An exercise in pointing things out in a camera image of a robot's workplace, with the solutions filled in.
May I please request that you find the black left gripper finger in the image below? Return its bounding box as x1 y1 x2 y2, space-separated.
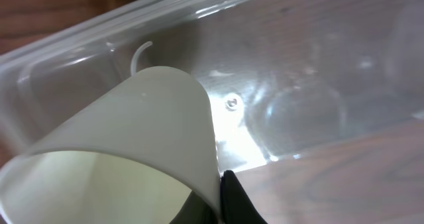
220 170 267 224

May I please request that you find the white plastic cup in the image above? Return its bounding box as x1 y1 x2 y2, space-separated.
1 66 221 224

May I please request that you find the clear plastic container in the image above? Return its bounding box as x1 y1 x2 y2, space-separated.
1 0 423 171

